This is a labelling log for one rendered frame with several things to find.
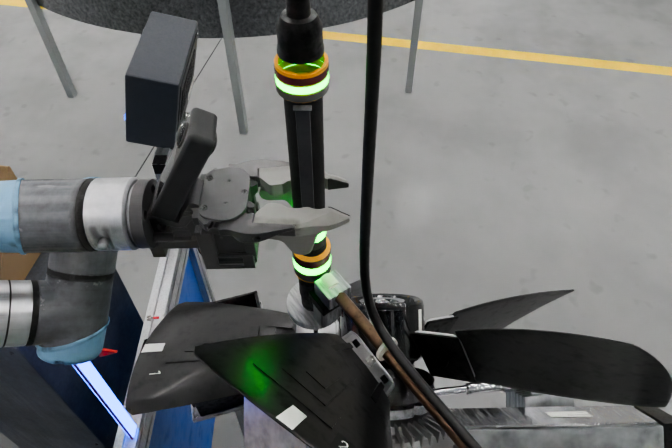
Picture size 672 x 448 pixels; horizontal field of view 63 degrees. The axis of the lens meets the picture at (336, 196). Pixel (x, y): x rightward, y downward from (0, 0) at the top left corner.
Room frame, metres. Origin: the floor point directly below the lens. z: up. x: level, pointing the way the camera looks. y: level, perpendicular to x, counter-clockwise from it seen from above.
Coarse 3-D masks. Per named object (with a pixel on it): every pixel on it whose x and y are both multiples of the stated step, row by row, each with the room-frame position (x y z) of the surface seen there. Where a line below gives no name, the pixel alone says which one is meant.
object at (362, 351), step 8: (344, 336) 0.34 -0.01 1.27; (352, 336) 0.35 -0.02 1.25; (352, 344) 0.33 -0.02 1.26; (360, 352) 0.33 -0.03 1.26; (368, 352) 0.34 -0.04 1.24; (376, 360) 0.33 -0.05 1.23; (368, 368) 0.31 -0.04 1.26; (376, 368) 0.31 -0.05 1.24; (376, 376) 0.30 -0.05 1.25; (384, 384) 0.29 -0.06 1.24; (392, 384) 0.30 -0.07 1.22
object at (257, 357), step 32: (224, 352) 0.24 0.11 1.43; (256, 352) 0.25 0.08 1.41; (288, 352) 0.27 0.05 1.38; (320, 352) 0.28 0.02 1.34; (352, 352) 0.31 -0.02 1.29; (256, 384) 0.21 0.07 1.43; (288, 384) 0.22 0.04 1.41; (320, 384) 0.23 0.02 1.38; (352, 384) 0.25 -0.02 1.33; (320, 416) 0.19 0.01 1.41; (352, 416) 0.20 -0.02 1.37; (384, 416) 0.23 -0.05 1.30
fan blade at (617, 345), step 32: (480, 352) 0.33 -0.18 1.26; (512, 352) 0.31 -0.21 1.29; (544, 352) 0.30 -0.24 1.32; (576, 352) 0.28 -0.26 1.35; (608, 352) 0.27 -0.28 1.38; (640, 352) 0.25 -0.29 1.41; (512, 384) 0.30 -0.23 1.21; (544, 384) 0.29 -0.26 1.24; (576, 384) 0.28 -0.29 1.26; (608, 384) 0.27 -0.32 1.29; (640, 384) 0.26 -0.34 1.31
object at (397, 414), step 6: (390, 408) 0.28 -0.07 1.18; (396, 408) 0.28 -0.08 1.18; (402, 408) 0.28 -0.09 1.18; (408, 408) 0.28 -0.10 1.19; (414, 408) 0.29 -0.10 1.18; (420, 408) 0.29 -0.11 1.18; (390, 414) 0.27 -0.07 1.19; (396, 414) 0.28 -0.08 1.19; (402, 414) 0.28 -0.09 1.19; (408, 414) 0.28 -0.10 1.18; (414, 414) 0.28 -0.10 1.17; (420, 414) 0.28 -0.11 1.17
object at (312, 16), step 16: (288, 0) 0.37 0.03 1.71; (304, 0) 0.37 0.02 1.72; (288, 16) 0.37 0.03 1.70; (304, 16) 0.36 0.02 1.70; (288, 32) 0.36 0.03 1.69; (304, 32) 0.36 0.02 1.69; (320, 32) 0.37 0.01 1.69; (288, 48) 0.36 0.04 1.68; (304, 48) 0.36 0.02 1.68; (320, 48) 0.36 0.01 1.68; (304, 288) 0.36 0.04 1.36; (304, 304) 0.36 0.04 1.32
